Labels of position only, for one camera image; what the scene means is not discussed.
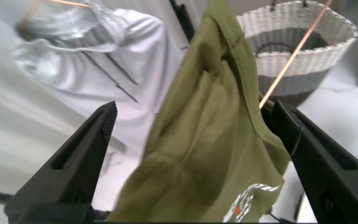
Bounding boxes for black cable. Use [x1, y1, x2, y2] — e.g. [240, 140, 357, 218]
[267, 194, 306, 223]

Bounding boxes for pink clothes hanger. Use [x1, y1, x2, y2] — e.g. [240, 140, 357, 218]
[22, 0, 93, 24]
[259, 0, 334, 110]

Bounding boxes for white laundry basket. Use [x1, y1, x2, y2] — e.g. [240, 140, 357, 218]
[236, 0, 358, 108]

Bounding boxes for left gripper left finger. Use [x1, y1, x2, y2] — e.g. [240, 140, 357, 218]
[4, 100, 119, 223]

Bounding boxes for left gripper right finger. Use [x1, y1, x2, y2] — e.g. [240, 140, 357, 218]
[268, 99, 358, 223]

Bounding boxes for black clothes rack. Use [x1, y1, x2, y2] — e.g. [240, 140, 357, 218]
[0, 0, 196, 205]

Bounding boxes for green garment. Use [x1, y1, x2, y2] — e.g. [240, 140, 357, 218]
[107, 0, 291, 223]

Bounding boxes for pale grey shorts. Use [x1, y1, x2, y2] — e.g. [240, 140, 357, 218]
[11, 0, 186, 212]

